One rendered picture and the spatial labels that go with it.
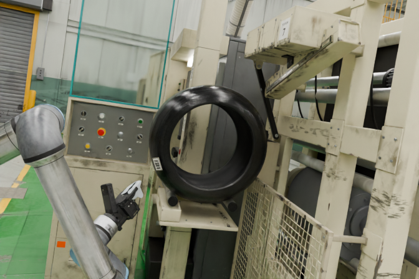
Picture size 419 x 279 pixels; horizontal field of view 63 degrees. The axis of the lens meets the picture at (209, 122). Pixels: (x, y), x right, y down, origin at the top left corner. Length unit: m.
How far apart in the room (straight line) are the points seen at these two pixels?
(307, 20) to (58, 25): 9.46
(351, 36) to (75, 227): 1.13
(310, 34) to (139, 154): 1.35
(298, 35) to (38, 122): 0.96
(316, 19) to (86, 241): 1.13
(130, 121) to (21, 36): 8.54
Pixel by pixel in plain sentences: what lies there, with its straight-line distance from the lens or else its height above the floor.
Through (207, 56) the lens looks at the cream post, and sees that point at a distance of 1.91.
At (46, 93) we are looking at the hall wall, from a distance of 10.45.
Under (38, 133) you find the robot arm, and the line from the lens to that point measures 1.05.
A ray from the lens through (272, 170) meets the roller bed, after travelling 1.98.
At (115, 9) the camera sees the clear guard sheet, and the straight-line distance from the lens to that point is 2.29.
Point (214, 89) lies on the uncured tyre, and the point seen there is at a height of 1.42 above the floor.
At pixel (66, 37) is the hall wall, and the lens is 10.57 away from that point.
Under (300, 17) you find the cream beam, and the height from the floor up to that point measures 1.74.
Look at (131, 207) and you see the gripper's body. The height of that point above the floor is 0.91.
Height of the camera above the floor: 1.36
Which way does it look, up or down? 3 degrees down
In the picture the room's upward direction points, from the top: 9 degrees clockwise
